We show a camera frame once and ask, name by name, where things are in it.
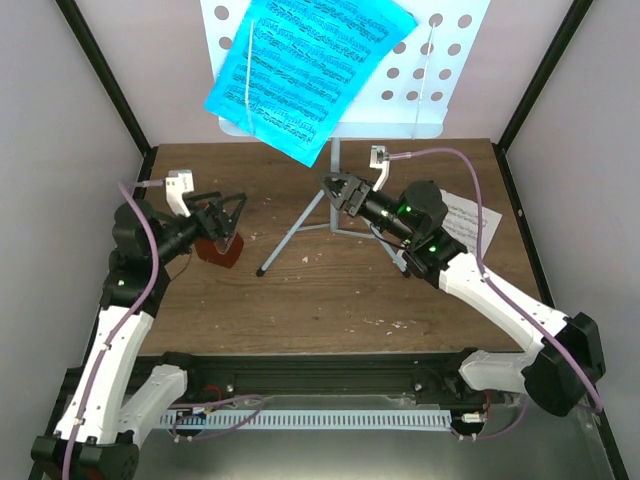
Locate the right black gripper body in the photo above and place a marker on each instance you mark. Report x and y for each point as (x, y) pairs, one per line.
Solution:
(354, 207)

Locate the light blue slotted cable duct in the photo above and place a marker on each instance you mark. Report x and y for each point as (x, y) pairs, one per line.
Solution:
(404, 420)

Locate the black frame corner post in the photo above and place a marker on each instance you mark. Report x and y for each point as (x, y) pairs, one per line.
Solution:
(92, 51)

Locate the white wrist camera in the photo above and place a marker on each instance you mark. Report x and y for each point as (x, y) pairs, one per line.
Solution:
(380, 160)
(178, 183)

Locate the clear plastic metronome cover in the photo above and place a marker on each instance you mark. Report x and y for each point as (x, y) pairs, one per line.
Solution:
(223, 244)

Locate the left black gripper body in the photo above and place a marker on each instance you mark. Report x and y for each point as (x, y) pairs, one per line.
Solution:
(212, 232)

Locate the white sheet music page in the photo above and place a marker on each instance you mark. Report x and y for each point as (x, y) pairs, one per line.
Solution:
(461, 222)

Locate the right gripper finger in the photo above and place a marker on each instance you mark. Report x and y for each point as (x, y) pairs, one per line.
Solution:
(334, 195)
(339, 179)

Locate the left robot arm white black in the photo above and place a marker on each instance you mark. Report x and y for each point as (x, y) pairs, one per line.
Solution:
(102, 430)

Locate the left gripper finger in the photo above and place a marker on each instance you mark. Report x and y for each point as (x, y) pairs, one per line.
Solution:
(193, 201)
(231, 210)

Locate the light blue music stand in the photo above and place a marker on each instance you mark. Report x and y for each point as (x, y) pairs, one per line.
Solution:
(407, 96)

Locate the black aluminium frame rail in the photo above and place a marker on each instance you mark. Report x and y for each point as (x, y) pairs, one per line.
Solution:
(430, 378)

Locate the blue sheet music page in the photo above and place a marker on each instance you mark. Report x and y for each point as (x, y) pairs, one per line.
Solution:
(295, 67)

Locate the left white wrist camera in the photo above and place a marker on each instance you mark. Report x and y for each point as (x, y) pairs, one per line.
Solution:
(178, 183)

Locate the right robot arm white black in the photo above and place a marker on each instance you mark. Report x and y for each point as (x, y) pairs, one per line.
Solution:
(561, 356)

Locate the black right corner post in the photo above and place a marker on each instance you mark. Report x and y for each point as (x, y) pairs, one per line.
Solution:
(561, 40)

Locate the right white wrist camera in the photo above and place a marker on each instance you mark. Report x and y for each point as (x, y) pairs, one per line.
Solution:
(380, 160)

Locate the red-brown metronome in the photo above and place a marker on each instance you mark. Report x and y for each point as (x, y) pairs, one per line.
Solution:
(206, 252)

